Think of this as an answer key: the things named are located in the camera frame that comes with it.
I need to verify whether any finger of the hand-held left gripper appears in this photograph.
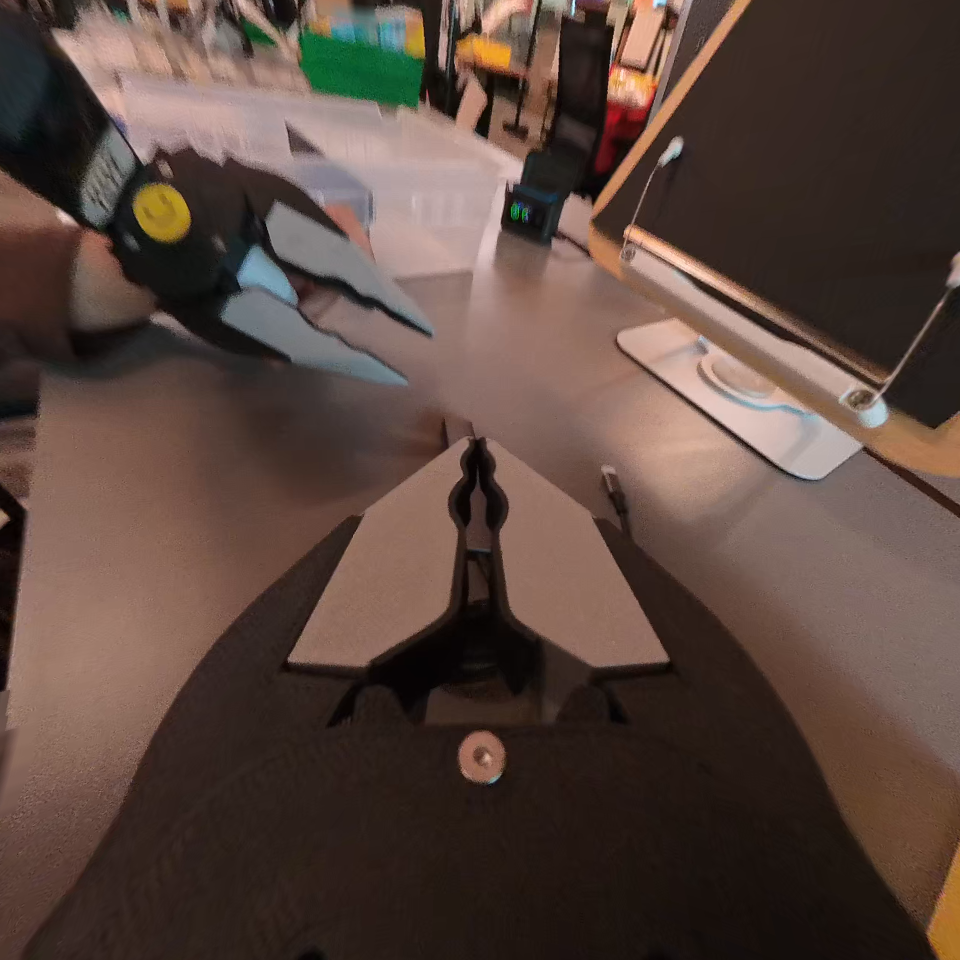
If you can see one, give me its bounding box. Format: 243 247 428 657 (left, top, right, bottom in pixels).
262 201 436 338
219 247 411 388

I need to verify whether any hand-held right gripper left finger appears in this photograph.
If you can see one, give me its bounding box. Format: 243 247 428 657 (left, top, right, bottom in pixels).
286 437 481 676

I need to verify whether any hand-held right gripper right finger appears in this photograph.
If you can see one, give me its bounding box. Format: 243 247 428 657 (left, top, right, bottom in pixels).
478 437 671 695

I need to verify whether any white tethered plug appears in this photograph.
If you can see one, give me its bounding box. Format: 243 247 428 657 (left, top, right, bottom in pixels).
619 136 685 262
840 251 960 430

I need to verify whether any person's left hand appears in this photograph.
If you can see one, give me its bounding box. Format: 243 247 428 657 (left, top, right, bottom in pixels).
69 228 162 336

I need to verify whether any clear plastic container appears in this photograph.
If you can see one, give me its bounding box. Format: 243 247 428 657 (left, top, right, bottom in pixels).
120 75 519 234

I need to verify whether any green plastic bin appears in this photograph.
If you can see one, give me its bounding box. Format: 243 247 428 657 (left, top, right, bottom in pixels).
298 28 426 108

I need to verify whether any black charger with green lights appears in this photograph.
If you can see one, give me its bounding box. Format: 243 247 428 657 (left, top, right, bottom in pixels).
500 150 573 246

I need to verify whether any white board stand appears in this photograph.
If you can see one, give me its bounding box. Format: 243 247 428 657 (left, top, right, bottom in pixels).
616 318 864 481

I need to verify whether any black board with wooden edge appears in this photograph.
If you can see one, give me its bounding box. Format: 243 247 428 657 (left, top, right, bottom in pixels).
588 0 960 481

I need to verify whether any yellow plastic bin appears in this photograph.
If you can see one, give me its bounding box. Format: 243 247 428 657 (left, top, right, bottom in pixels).
928 847 960 960

